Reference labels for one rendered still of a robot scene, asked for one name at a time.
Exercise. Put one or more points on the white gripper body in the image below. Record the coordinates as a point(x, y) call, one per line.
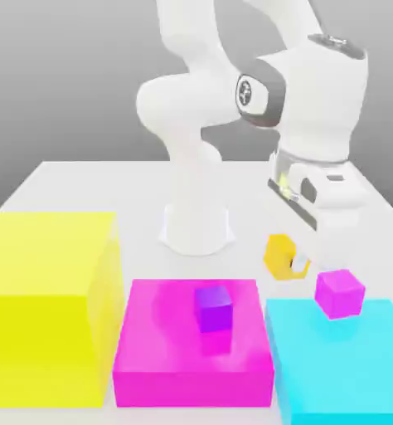
point(329, 232)

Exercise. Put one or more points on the small orange cube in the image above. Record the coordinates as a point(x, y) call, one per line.
point(276, 256)

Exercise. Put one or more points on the small purple cube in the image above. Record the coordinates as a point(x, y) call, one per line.
point(214, 310)

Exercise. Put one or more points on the large cyan box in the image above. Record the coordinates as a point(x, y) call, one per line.
point(342, 365)

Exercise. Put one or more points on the small magenta cube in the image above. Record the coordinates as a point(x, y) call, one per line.
point(216, 342)

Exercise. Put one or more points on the large yellow box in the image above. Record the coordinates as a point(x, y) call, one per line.
point(37, 308)

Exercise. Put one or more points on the large magenta box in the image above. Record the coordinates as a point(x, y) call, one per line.
point(170, 358)

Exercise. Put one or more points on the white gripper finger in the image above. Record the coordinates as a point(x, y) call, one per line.
point(301, 263)

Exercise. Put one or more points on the small pink cube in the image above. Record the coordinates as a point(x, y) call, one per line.
point(339, 295)

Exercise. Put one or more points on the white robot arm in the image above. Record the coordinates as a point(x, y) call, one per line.
point(190, 109)

